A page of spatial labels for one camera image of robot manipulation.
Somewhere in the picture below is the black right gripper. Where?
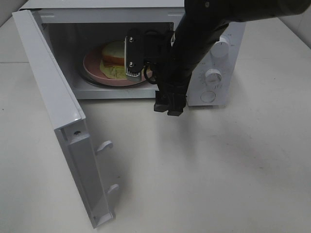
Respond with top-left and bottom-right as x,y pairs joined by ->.
143,30 -> 190,116

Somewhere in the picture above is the white round door button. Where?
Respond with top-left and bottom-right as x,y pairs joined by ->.
200,91 -> 216,103

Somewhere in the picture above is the toast sandwich with lettuce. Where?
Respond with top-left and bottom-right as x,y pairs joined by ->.
100,41 -> 127,80

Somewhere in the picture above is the pink round plate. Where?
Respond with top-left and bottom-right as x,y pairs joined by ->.
83,45 -> 146,85

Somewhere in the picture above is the white microwave door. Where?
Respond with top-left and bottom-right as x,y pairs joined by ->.
12,10 -> 119,228

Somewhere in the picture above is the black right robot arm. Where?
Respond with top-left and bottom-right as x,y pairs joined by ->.
144,0 -> 311,116

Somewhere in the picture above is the white lower timer knob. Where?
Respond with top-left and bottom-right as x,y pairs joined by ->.
205,68 -> 222,86

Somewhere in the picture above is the white upper power knob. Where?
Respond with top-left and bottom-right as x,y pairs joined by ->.
210,36 -> 230,58

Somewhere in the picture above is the glass microwave turntable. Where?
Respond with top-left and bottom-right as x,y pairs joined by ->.
79,70 -> 155,89

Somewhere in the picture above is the white microwave oven body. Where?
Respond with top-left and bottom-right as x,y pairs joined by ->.
18,0 -> 247,107

